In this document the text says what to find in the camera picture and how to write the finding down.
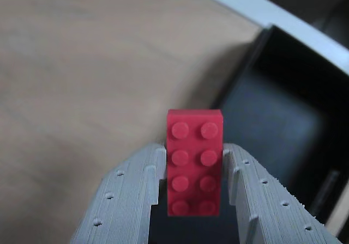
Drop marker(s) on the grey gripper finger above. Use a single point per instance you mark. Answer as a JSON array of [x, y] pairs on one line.
[[122, 200], [272, 216]]

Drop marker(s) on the red lego block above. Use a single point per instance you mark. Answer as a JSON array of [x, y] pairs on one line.
[[195, 167]]

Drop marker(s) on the black open bin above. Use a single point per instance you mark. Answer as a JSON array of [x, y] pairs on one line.
[[272, 118]]

